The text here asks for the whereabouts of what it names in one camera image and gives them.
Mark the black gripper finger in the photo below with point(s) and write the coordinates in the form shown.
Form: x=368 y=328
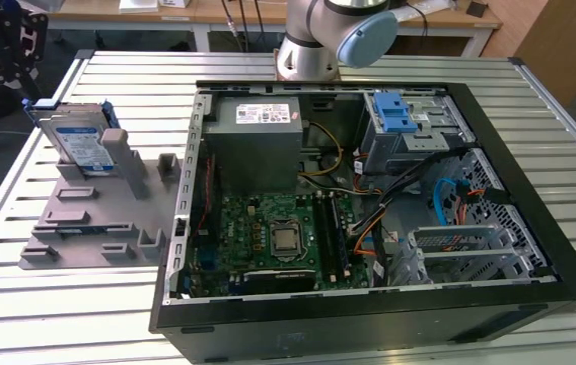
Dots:
x=32 y=38
x=10 y=76

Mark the grey parts rack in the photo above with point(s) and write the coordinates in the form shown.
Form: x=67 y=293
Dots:
x=100 y=213

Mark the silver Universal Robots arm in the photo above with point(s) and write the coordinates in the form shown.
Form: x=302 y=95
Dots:
x=308 y=57

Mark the black CPU socket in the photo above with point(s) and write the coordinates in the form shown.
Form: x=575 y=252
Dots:
x=288 y=222

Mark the black RAM slot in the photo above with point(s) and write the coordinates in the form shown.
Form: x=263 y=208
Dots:
x=324 y=235

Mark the black graphics card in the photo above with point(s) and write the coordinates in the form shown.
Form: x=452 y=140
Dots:
x=278 y=281

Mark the hard disk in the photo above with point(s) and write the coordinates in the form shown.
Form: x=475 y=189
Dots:
x=83 y=148

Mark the silver CPU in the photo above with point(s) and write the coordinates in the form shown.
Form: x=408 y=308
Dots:
x=287 y=240

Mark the small brown box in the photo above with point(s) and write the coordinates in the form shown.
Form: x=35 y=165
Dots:
x=476 y=9

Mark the green motherboard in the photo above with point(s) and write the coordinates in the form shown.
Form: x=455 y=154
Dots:
x=247 y=216

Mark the grey power supply unit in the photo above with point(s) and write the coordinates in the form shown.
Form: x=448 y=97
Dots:
x=252 y=159

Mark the large white box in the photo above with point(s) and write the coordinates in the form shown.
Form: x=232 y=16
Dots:
x=138 y=5

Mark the black open PC case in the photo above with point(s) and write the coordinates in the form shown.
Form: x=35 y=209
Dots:
x=370 y=331

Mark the RAM stick in rack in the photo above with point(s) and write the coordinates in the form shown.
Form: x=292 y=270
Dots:
x=83 y=229

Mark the metal disk bay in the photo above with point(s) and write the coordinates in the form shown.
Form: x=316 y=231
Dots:
x=471 y=232

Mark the wooden desk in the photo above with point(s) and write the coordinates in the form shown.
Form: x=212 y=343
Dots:
x=140 y=19

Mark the metal optical drive cage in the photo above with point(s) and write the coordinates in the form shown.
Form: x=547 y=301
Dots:
x=395 y=152

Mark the blue plastic drive latch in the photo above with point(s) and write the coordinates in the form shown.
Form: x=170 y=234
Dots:
x=394 y=114

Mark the installed RAM stick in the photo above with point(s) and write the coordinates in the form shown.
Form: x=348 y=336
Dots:
x=343 y=235

